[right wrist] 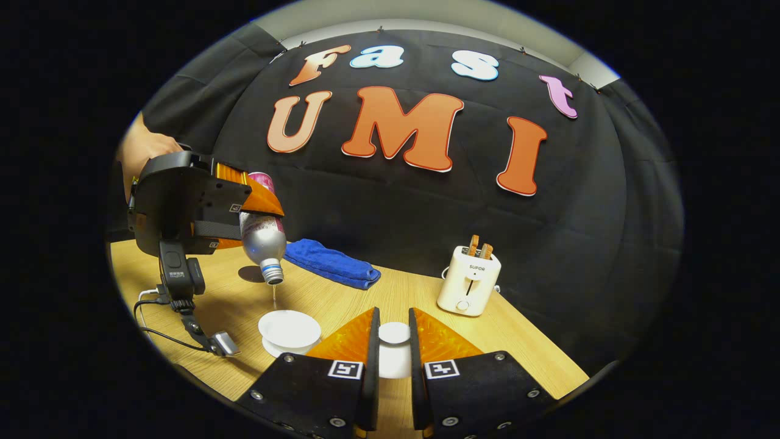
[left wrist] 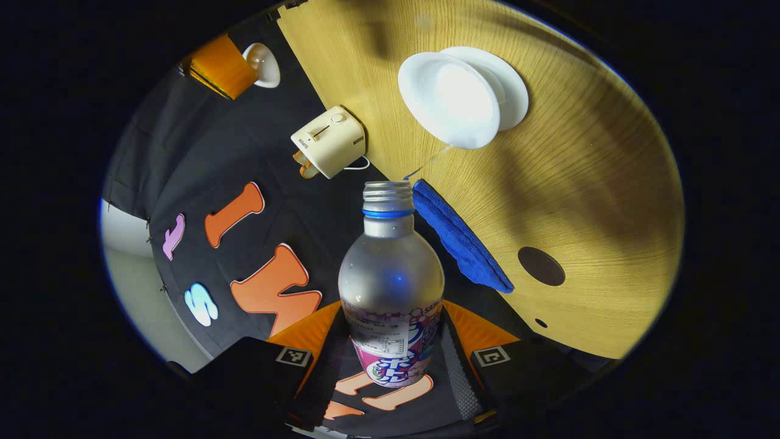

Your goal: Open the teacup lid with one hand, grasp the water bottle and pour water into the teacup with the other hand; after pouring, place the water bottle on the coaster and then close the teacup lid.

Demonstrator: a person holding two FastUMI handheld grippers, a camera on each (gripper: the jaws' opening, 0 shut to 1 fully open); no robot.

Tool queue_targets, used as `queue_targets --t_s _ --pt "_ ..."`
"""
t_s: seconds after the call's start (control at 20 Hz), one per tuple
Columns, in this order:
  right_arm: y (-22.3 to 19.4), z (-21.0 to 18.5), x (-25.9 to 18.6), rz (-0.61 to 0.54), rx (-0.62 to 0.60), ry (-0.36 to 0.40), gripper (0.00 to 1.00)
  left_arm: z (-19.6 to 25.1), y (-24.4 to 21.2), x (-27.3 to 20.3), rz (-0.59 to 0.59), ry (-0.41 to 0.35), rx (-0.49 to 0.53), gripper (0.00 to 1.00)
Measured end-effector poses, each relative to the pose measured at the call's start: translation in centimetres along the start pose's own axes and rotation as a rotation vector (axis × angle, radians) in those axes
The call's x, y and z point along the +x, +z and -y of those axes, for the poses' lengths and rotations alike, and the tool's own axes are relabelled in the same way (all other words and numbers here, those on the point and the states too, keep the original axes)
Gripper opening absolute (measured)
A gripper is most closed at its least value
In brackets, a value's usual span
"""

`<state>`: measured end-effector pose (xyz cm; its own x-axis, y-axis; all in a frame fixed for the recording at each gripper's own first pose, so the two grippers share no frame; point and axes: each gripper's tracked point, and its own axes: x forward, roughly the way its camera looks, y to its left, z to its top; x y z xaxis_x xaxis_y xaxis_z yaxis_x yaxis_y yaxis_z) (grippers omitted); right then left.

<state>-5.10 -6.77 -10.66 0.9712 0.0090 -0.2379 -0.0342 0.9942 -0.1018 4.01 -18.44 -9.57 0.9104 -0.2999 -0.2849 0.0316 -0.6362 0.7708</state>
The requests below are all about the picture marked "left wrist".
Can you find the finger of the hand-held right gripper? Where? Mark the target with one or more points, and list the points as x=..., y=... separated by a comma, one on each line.
x=222, y=67

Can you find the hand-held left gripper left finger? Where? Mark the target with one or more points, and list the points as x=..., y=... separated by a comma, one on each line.
x=329, y=366

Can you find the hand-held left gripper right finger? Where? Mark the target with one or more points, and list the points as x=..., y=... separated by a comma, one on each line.
x=463, y=378

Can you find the silver water bottle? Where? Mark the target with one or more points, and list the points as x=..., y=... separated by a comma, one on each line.
x=390, y=274

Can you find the dark round coaster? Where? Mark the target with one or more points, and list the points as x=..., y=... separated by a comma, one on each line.
x=541, y=266

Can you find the black backdrop cloth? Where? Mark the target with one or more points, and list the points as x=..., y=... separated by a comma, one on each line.
x=183, y=152

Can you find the bread slice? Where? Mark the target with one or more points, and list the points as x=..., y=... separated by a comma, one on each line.
x=304, y=166

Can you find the cream toaster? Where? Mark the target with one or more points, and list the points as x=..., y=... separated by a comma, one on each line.
x=329, y=143

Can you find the blue cloth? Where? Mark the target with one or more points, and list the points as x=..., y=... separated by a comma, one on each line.
x=457, y=238

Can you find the white saucer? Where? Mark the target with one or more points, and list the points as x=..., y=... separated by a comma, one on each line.
x=515, y=91

